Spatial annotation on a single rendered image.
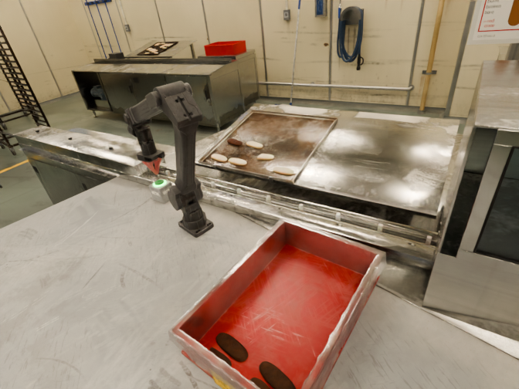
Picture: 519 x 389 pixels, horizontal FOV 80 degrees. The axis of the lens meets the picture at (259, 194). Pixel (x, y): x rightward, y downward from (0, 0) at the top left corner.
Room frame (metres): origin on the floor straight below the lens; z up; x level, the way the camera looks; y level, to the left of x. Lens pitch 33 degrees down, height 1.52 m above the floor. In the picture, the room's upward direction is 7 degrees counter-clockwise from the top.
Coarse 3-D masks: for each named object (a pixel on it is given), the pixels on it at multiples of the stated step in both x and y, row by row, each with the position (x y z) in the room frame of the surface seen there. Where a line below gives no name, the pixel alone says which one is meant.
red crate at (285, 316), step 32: (288, 256) 0.70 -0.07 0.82; (256, 288) 0.60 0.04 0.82; (288, 288) 0.58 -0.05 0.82; (320, 288) 0.57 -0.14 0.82; (352, 288) 0.55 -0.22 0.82; (224, 320) 0.50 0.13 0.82; (256, 320) 0.49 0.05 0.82; (288, 320) 0.48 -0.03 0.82; (320, 320) 0.47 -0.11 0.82; (224, 352) 0.42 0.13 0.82; (256, 352) 0.41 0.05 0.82; (288, 352) 0.40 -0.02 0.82; (320, 352) 0.39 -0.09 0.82
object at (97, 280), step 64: (128, 192) 1.25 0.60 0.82; (0, 256) 0.89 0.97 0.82; (64, 256) 0.85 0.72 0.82; (128, 256) 0.80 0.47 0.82; (192, 256) 0.76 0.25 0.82; (0, 320) 0.60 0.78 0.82; (64, 320) 0.57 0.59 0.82; (128, 320) 0.54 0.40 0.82; (384, 320) 0.45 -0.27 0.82; (0, 384) 0.41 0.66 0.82; (64, 384) 0.39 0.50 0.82; (128, 384) 0.37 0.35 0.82; (192, 384) 0.35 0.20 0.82; (384, 384) 0.31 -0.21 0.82; (448, 384) 0.29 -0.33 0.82; (512, 384) 0.28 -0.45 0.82
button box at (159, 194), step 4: (152, 184) 1.15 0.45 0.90; (168, 184) 1.15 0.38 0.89; (152, 188) 1.14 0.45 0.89; (156, 188) 1.12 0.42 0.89; (160, 188) 1.11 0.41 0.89; (164, 188) 1.13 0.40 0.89; (168, 188) 1.15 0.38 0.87; (152, 192) 1.14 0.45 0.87; (156, 192) 1.12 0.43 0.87; (160, 192) 1.11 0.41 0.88; (164, 192) 1.12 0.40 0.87; (152, 196) 1.15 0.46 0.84; (156, 196) 1.13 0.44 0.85; (160, 196) 1.11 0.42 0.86; (164, 196) 1.12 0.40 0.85; (156, 200) 1.14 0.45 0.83; (160, 200) 1.12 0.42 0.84; (164, 200) 1.11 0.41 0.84; (168, 200) 1.13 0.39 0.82
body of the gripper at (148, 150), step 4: (152, 140) 1.16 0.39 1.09; (140, 144) 1.14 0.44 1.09; (144, 144) 1.13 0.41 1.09; (148, 144) 1.13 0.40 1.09; (152, 144) 1.14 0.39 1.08; (144, 148) 1.13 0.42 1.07; (148, 148) 1.13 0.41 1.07; (152, 148) 1.14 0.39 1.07; (156, 148) 1.17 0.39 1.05; (140, 152) 1.17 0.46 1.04; (144, 152) 1.13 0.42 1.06; (148, 152) 1.13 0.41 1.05; (152, 152) 1.13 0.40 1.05; (156, 152) 1.15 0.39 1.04; (160, 152) 1.14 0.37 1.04; (164, 152) 1.15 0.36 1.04; (140, 156) 1.14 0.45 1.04; (144, 156) 1.13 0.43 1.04; (148, 156) 1.12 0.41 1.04; (152, 156) 1.11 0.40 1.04; (156, 156) 1.12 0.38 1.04; (152, 160) 1.10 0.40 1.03
